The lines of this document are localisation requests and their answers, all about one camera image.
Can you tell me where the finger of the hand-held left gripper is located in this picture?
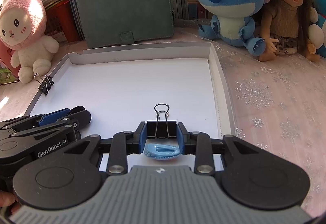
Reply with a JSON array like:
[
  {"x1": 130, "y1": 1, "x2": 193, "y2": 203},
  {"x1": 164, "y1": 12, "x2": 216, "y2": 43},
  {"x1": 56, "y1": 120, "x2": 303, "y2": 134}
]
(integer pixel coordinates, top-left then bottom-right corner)
[
  {"x1": 0, "y1": 106, "x2": 86, "y2": 131},
  {"x1": 10, "y1": 110, "x2": 92, "y2": 142}
]

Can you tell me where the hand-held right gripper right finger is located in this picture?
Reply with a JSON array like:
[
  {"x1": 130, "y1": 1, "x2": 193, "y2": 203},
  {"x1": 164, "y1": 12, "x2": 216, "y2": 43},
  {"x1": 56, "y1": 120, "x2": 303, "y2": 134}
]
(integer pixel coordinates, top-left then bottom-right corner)
[{"x1": 176, "y1": 122, "x2": 256, "y2": 176}]

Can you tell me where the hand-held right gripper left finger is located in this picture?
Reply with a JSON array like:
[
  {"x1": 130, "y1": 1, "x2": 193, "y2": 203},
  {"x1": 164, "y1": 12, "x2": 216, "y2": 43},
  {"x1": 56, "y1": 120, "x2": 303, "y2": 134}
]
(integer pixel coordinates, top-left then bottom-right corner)
[{"x1": 67, "y1": 122, "x2": 148, "y2": 176}]

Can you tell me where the large black binder clip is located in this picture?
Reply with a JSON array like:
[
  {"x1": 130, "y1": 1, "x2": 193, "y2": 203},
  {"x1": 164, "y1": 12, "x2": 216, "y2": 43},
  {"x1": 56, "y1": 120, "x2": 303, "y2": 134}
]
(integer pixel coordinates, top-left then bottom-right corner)
[{"x1": 147, "y1": 103, "x2": 178, "y2": 139}]

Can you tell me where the blue hair clip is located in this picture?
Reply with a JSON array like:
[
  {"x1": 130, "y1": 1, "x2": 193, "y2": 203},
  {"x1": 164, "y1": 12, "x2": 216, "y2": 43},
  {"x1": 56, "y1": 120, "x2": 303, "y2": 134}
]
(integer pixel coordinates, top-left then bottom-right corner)
[{"x1": 143, "y1": 143, "x2": 181, "y2": 161}]

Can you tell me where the white cardboard box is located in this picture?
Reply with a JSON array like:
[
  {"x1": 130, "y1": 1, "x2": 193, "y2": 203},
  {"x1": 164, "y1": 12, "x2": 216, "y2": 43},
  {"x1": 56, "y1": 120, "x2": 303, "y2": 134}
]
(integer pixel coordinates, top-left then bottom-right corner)
[{"x1": 24, "y1": 41, "x2": 236, "y2": 172}]

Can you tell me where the person's left hand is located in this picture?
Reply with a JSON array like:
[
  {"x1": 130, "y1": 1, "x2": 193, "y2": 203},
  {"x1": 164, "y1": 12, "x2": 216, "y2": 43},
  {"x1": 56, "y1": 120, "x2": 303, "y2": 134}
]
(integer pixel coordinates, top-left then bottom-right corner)
[{"x1": 0, "y1": 190, "x2": 20, "y2": 215}]

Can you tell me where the small black binder clip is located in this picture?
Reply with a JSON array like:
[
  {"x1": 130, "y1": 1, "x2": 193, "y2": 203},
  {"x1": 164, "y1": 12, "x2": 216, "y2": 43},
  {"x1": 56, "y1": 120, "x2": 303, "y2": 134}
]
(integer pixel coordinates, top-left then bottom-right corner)
[{"x1": 34, "y1": 73, "x2": 55, "y2": 96}]

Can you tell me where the pink printed box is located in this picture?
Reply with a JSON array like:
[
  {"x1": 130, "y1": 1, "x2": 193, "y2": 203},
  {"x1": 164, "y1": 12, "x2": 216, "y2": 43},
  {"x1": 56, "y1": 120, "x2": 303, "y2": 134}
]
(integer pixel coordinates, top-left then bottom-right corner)
[{"x1": 0, "y1": 40, "x2": 20, "y2": 85}]

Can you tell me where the pink snowflake tablecloth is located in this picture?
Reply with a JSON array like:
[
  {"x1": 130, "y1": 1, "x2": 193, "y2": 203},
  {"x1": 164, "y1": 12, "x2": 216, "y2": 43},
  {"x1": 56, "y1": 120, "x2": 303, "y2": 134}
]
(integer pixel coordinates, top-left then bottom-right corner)
[{"x1": 0, "y1": 17, "x2": 326, "y2": 217}]

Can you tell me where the red plastic crate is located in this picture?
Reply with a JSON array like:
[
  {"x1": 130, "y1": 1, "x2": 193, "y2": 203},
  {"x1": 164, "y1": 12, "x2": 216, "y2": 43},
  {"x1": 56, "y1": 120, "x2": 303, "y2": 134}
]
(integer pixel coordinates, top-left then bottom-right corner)
[{"x1": 44, "y1": 0, "x2": 82, "y2": 44}]

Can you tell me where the pink hooded bunny plush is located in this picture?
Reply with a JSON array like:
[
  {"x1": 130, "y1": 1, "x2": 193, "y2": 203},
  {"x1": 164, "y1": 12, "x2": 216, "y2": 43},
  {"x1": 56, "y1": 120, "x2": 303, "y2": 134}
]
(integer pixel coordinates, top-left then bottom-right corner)
[{"x1": 0, "y1": 0, "x2": 61, "y2": 84}]

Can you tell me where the green chair back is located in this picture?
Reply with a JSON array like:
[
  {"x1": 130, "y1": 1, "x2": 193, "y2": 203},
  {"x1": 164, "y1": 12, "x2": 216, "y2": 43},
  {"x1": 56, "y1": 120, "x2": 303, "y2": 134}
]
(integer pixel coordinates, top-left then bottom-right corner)
[{"x1": 75, "y1": 0, "x2": 175, "y2": 49}]

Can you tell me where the blue alien plush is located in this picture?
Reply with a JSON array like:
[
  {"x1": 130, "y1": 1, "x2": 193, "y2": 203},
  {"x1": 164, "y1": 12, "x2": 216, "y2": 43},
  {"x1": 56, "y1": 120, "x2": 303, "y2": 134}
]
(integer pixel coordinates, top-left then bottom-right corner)
[{"x1": 180, "y1": 0, "x2": 280, "y2": 57}]

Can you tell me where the long-haired baby doll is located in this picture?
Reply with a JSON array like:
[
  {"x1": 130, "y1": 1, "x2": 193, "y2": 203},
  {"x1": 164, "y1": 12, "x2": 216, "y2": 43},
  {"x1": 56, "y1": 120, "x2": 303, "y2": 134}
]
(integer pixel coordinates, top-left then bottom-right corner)
[{"x1": 259, "y1": 0, "x2": 322, "y2": 63}]

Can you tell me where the blue robot cat plush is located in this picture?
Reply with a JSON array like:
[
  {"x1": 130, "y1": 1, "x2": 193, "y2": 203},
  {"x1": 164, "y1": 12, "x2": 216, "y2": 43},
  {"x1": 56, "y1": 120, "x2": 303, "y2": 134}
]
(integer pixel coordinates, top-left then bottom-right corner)
[{"x1": 307, "y1": 0, "x2": 326, "y2": 60}]

